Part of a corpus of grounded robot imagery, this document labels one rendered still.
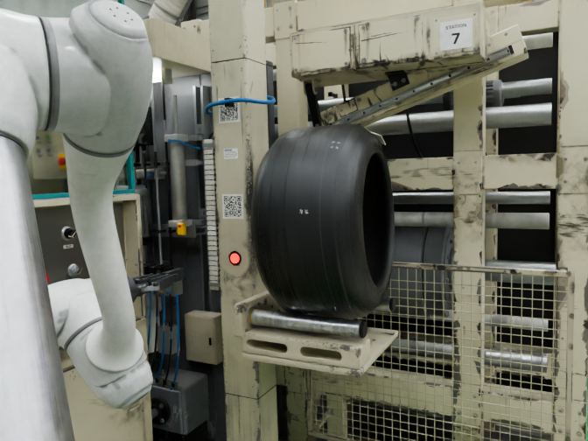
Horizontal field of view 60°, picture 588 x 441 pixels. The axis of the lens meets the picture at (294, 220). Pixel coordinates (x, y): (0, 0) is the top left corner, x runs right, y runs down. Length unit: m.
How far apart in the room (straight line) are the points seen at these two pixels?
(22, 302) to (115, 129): 0.28
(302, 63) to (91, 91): 1.19
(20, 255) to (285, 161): 0.90
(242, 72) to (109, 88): 0.94
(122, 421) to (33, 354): 1.14
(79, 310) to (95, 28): 0.59
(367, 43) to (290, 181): 0.60
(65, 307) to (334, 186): 0.64
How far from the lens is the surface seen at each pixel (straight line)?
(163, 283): 1.26
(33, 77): 0.63
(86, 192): 0.81
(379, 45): 1.68
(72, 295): 1.09
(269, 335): 1.47
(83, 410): 1.52
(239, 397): 1.72
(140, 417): 1.69
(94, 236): 0.86
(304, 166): 1.29
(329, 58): 1.73
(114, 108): 0.68
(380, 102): 1.79
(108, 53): 0.64
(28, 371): 0.50
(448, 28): 1.64
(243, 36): 1.59
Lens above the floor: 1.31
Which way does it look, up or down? 5 degrees down
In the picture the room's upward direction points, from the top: 2 degrees counter-clockwise
